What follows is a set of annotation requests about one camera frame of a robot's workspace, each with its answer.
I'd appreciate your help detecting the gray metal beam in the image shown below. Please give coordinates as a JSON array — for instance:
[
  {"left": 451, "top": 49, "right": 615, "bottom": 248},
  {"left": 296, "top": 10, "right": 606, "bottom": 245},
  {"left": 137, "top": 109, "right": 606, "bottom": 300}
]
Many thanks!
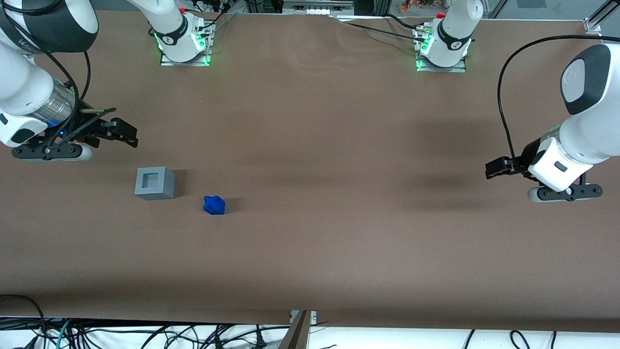
[{"left": 277, "top": 310, "right": 311, "bottom": 349}]

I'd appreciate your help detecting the black cable to base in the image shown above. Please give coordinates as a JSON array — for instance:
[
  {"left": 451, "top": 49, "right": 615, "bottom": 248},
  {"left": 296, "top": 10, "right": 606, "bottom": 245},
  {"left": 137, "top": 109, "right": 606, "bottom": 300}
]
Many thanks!
[{"left": 339, "top": 14, "right": 423, "bottom": 40}]

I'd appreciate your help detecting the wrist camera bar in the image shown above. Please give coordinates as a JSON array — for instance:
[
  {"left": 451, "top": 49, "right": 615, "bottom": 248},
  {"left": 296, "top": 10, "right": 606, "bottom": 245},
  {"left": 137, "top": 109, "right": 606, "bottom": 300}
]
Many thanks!
[
  {"left": 527, "top": 183, "right": 603, "bottom": 203},
  {"left": 12, "top": 143, "right": 93, "bottom": 162}
]

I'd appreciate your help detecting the black looped floor cable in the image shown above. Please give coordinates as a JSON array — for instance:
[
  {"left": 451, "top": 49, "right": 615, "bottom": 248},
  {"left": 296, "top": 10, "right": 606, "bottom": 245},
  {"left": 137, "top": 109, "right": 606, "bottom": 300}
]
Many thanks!
[{"left": 0, "top": 294, "right": 47, "bottom": 349}]

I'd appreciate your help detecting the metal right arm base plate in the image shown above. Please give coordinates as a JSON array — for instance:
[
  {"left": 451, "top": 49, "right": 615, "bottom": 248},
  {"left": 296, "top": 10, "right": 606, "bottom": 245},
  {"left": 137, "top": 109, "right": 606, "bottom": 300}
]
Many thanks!
[{"left": 160, "top": 48, "right": 213, "bottom": 67}]

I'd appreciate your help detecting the aluminium frame corner post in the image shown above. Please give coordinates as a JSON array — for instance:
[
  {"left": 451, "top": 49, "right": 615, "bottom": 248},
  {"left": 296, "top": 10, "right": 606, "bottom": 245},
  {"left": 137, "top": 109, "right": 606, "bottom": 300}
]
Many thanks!
[{"left": 584, "top": 0, "right": 620, "bottom": 35}]

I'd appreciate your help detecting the blue plastic part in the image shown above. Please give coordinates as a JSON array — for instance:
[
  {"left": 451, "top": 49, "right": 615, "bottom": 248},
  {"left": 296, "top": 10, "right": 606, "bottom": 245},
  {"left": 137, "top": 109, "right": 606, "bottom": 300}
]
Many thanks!
[{"left": 203, "top": 195, "right": 226, "bottom": 215}]

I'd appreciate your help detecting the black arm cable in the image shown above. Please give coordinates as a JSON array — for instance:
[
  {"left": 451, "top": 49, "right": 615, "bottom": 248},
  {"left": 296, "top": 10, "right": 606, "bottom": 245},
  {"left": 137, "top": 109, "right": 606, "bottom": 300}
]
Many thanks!
[
  {"left": 497, "top": 35, "right": 601, "bottom": 177},
  {"left": 29, "top": 41, "right": 93, "bottom": 146}
]

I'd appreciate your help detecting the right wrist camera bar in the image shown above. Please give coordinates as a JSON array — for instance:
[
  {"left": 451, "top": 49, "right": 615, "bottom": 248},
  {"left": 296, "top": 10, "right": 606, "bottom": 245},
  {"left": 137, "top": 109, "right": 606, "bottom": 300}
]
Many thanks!
[{"left": 12, "top": 143, "right": 93, "bottom": 162}]

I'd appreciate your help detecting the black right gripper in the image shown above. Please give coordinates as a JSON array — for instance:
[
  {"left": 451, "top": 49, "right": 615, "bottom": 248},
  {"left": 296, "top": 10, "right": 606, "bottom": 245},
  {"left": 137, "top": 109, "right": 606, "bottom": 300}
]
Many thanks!
[{"left": 46, "top": 111, "right": 139, "bottom": 148}]

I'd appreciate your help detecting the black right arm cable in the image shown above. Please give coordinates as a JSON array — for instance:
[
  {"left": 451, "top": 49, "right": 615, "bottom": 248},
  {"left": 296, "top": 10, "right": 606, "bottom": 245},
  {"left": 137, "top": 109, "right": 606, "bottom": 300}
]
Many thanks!
[{"left": 29, "top": 41, "right": 93, "bottom": 146}]

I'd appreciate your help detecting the gray hollow cube base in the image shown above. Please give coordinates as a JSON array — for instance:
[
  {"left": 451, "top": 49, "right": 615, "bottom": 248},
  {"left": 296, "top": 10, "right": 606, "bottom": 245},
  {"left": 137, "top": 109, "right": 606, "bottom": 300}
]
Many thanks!
[{"left": 135, "top": 166, "right": 176, "bottom": 201}]

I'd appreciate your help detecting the aluminium frame rail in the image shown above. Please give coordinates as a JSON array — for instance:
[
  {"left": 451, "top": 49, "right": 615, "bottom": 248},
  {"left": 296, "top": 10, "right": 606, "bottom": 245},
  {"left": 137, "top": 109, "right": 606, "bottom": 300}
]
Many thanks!
[{"left": 283, "top": 0, "right": 355, "bottom": 17}]

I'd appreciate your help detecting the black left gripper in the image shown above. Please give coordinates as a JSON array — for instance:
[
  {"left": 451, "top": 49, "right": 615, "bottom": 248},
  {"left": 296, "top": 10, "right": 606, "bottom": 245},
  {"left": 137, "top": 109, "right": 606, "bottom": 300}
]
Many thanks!
[{"left": 486, "top": 138, "right": 552, "bottom": 181}]

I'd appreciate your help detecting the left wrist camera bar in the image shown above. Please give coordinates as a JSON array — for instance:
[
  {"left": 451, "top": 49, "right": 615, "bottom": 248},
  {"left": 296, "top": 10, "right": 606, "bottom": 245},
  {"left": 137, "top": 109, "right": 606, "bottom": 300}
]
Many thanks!
[{"left": 527, "top": 183, "right": 603, "bottom": 203}]

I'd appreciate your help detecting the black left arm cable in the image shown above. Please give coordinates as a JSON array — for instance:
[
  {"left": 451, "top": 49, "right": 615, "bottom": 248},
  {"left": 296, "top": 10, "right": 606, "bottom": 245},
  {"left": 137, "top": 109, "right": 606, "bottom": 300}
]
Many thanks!
[{"left": 497, "top": 35, "right": 601, "bottom": 177}]

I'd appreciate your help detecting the teal floor cable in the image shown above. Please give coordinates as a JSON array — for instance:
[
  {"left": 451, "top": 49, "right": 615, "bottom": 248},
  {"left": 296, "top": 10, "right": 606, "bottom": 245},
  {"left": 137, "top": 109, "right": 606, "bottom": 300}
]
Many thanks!
[{"left": 54, "top": 319, "right": 74, "bottom": 349}]

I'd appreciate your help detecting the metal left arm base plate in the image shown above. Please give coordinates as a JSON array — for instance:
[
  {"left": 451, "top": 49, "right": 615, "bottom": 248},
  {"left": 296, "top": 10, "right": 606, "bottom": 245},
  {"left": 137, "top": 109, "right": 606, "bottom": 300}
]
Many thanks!
[{"left": 417, "top": 59, "right": 467, "bottom": 74}]

